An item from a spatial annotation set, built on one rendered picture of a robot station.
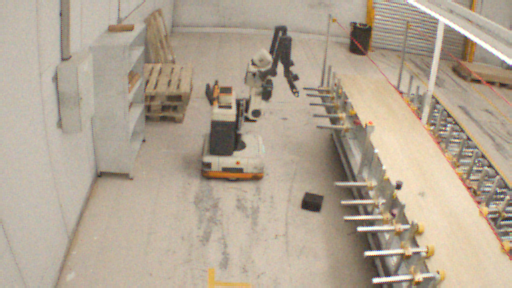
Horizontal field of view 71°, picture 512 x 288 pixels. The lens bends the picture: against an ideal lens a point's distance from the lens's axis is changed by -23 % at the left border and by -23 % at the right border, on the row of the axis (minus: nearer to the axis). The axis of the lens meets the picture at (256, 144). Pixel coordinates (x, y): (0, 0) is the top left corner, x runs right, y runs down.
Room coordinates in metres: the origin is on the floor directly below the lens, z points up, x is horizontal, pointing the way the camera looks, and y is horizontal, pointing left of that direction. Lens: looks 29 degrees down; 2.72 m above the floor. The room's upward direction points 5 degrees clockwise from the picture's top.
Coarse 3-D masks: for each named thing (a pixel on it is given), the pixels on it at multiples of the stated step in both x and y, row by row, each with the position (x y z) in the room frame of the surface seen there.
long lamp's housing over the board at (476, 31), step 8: (416, 0) 3.33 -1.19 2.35; (424, 0) 3.21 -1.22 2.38; (432, 8) 3.00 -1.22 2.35; (440, 8) 2.91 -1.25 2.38; (448, 16) 2.73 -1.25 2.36; (456, 16) 2.68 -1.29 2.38; (456, 24) 2.58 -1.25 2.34; (464, 24) 2.49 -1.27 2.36; (472, 24) 2.48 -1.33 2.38; (472, 32) 2.35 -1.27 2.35; (480, 32) 2.28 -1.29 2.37; (480, 40) 2.24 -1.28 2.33; (488, 40) 2.16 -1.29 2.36; (496, 40) 2.09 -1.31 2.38; (496, 48) 2.05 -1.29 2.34; (504, 48) 1.99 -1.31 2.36
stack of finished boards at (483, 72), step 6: (462, 66) 9.49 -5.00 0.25; (468, 66) 9.36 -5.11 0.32; (474, 66) 9.50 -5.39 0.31; (480, 66) 9.65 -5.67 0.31; (486, 66) 9.81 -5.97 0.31; (468, 72) 9.15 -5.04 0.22; (474, 72) 9.02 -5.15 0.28; (480, 72) 9.06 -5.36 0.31; (486, 72) 9.17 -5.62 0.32; (492, 72) 9.31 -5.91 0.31; (498, 72) 9.46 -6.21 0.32; (504, 72) 9.62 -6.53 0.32; (510, 72) 9.78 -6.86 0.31; (480, 78) 9.03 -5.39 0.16; (486, 78) 9.06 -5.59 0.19; (492, 78) 9.08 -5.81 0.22; (498, 78) 9.11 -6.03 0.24; (504, 78) 9.13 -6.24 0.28; (510, 78) 9.17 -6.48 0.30
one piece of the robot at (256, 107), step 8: (248, 64) 4.48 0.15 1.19; (248, 72) 4.31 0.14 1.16; (248, 80) 4.31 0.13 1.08; (256, 88) 4.33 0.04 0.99; (256, 96) 4.33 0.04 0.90; (248, 104) 4.38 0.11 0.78; (256, 104) 4.29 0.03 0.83; (264, 104) 4.37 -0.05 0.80; (248, 112) 4.28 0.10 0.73; (256, 112) 4.28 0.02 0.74
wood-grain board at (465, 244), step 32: (352, 96) 4.62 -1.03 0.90; (384, 96) 4.76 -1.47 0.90; (384, 128) 3.87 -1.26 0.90; (416, 128) 3.97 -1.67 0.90; (384, 160) 3.23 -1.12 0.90; (416, 160) 3.28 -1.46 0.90; (416, 192) 2.75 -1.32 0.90; (448, 192) 2.77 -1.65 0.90; (448, 224) 2.33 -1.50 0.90; (480, 224) 2.32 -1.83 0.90; (448, 256) 1.96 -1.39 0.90; (480, 256) 1.94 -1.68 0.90
